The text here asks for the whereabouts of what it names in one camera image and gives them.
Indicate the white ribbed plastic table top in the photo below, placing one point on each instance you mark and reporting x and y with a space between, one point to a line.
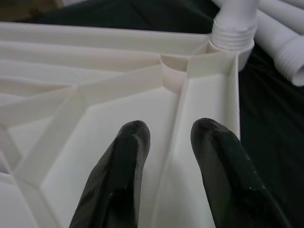
95 118

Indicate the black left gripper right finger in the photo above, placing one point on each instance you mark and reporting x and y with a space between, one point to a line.
237 190

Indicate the black table cloth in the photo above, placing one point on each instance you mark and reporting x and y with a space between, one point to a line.
273 142

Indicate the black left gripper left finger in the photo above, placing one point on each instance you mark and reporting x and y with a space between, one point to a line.
111 190

